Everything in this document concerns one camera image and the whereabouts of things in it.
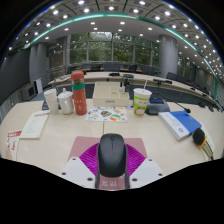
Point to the red bottle with green band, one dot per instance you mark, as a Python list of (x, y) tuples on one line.
[(79, 96)]

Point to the ceiling spot lights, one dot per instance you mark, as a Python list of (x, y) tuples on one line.
[(121, 23)]

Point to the white printed leaflet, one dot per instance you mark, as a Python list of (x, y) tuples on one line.
[(34, 124)]

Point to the pink printed mouse pad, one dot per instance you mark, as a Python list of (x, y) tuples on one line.
[(83, 141)]

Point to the red and white leaflet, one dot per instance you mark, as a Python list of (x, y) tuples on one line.
[(14, 143)]

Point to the beige cardboard box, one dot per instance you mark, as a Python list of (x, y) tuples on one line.
[(110, 95)]

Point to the printed paper cup with straw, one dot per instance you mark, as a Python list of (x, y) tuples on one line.
[(141, 101)]

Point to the colourful sticker sheet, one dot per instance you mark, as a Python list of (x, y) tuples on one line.
[(106, 114)]

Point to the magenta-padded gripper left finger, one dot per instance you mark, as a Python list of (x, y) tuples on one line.
[(77, 171)]

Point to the grey desktop microphone unit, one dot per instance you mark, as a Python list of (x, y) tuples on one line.
[(157, 107)]

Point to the dark office chairs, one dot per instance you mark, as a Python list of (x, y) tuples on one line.
[(111, 67)]

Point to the black computer mouse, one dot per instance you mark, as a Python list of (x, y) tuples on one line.
[(112, 156)]

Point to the blue and white book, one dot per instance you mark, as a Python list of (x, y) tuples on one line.
[(181, 123)]

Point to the stack of white paper cups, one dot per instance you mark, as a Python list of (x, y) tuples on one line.
[(51, 101)]

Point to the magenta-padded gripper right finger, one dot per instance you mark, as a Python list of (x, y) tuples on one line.
[(146, 171)]

